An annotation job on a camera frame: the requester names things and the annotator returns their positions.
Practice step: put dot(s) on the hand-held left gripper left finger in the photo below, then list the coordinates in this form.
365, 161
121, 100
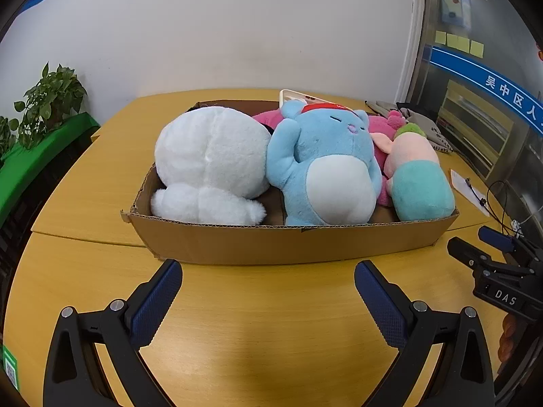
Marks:
155, 301

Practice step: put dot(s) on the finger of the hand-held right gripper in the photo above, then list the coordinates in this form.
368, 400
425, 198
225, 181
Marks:
496, 239
466, 252

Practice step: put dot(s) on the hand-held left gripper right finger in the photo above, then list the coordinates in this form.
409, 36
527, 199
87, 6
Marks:
382, 301

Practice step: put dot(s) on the pink and teal plush toy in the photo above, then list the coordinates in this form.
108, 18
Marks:
418, 186

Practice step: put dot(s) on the brown cardboard box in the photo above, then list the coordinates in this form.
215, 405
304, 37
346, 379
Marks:
254, 246

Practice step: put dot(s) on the blue plush bear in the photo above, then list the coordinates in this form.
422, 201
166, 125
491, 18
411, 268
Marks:
326, 165

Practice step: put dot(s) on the person's right hand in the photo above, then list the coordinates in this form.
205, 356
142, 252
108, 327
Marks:
509, 335

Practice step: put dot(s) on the white paper card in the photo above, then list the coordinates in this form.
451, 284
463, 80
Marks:
460, 182

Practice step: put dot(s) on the white plush toy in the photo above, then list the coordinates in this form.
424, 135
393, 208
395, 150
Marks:
212, 157

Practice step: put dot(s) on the blue banner stripe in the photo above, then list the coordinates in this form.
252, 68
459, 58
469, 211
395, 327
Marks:
466, 68

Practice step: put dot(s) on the yellow sticky note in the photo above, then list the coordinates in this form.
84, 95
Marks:
477, 48
440, 38
452, 41
464, 44

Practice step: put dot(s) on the white phone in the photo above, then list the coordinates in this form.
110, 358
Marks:
288, 95

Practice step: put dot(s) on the green potted plant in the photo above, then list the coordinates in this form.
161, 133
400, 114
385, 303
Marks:
51, 97

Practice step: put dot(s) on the cartoon poster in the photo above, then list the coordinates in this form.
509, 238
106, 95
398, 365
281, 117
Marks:
454, 2

